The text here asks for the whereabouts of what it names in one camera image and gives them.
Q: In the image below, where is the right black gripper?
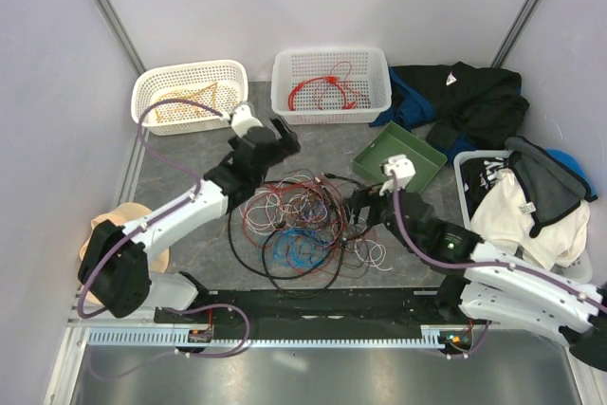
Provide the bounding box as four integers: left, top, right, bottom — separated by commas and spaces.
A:
339, 176, 418, 253

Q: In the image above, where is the white perforated basket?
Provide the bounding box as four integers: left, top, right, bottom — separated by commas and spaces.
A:
270, 46, 392, 125
131, 60, 248, 136

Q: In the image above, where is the yellow thin wire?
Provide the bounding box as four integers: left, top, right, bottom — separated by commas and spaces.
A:
152, 86, 238, 123
156, 86, 238, 123

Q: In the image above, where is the yellow ethernet cable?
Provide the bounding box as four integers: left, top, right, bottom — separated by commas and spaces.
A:
173, 81, 244, 117

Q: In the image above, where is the red ethernet cable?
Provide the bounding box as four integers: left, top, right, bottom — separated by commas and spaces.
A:
286, 74, 342, 112
326, 77, 358, 111

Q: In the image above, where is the red thin wire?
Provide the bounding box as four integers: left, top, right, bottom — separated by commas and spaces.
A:
314, 60, 372, 112

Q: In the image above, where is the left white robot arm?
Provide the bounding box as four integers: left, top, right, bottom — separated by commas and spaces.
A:
78, 118, 301, 322

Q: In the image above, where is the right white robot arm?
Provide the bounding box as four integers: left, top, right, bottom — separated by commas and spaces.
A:
344, 187, 606, 371

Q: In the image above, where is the green plastic tray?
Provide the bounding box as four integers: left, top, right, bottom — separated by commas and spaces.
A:
352, 121, 447, 193

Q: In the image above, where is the white cloth garment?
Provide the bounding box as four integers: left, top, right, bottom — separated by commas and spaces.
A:
470, 170, 590, 270

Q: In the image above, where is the black and blue jacket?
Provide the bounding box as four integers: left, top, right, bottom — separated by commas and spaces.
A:
370, 62, 530, 160

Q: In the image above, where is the beige bucket hat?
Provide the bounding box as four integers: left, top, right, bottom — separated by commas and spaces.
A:
78, 202, 172, 306

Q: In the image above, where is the grey black-trimmed garment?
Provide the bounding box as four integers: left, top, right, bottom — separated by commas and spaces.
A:
505, 136, 598, 238

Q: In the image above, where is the blue cloth item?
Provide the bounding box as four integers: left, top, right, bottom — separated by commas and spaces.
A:
546, 149, 597, 196

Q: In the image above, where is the white laundry bin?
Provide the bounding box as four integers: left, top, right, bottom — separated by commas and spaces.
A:
454, 151, 593, 283

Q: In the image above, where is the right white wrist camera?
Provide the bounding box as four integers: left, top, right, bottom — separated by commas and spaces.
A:
379, 154, 415, 195

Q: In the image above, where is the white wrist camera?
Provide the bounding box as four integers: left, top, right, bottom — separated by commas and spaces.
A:
379, 154, 415, 195
221, 102, 263, 138

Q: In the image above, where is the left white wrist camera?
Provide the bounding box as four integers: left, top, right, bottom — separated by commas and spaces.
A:
221, 102, 263, 138

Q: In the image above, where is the white thin cable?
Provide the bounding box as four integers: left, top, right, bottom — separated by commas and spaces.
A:
236, 186, 395, 273

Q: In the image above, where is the black thick cable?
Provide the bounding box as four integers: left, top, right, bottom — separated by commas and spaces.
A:
227, 172, 380, 300

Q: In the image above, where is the blue thin cable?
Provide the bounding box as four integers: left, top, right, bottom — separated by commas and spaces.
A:
271, 229, 333, 271

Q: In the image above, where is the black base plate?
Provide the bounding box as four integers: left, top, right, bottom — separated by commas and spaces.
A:
153, 287, 475, 342

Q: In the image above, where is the grey slotted cable duct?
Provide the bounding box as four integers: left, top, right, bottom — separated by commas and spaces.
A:
87, 326, 473, 349

